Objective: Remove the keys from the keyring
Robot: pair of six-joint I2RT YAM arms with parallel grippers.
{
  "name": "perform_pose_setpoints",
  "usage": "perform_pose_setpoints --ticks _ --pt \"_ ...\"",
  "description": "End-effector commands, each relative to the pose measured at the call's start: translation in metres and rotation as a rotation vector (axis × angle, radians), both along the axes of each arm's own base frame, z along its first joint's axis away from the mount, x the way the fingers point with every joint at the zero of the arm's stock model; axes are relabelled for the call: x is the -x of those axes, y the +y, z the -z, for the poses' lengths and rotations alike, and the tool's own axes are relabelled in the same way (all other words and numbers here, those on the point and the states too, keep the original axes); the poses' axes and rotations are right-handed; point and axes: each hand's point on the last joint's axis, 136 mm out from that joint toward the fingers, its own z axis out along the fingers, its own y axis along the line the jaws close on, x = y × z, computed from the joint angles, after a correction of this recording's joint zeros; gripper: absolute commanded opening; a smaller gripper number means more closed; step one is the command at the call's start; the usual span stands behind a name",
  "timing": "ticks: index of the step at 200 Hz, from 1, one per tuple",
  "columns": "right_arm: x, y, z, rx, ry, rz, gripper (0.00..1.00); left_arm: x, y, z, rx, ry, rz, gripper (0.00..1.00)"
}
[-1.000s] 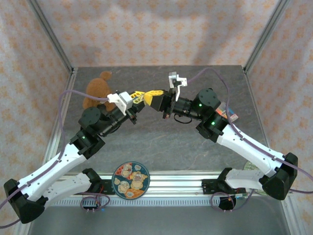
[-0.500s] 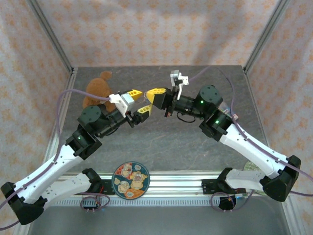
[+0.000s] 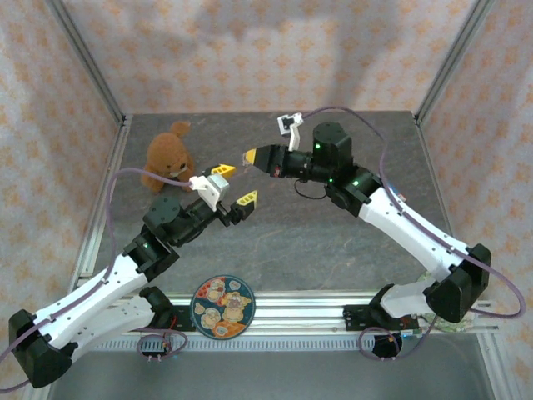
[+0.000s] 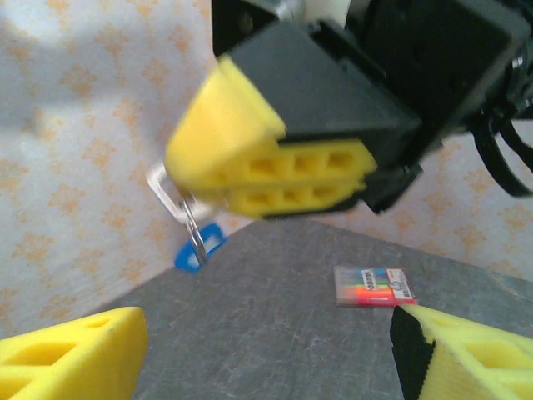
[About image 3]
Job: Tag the aluminium frame post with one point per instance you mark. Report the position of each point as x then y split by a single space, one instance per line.
451 58
83 58

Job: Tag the aluminium side rail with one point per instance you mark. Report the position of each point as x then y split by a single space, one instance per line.
106 187
433 175

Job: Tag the silver metal key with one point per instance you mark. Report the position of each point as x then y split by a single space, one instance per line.
244 160

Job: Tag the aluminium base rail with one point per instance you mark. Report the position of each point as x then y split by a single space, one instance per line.
291 312

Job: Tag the round cartoon print coaster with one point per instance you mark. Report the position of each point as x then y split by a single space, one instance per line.
222 307

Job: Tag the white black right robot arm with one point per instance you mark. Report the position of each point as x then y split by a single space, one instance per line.
408 233

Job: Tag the grey metal tray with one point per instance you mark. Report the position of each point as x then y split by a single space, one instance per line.
266 375

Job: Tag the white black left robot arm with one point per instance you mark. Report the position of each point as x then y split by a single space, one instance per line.
91 296

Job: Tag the brown plush dog toy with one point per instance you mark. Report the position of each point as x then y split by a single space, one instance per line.
164 154

